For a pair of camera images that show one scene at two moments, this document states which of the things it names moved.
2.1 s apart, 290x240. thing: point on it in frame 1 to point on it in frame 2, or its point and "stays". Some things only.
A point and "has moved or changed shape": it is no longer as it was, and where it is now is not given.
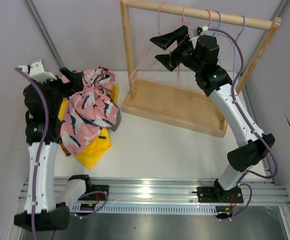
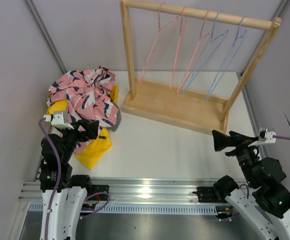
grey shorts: (118, 116) stays
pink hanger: (148, 51) to (163, 34)
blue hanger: (235, 41) to (239, 41)
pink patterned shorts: (89, 110) stays
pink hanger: (210, 14) to (203, 39)
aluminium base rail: (170, 196) stays
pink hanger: (186, 23) has moved or changed shape
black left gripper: (75, 78) to (90, 127)
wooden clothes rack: (182, 106) stays
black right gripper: (165, 41) to (221, 140)
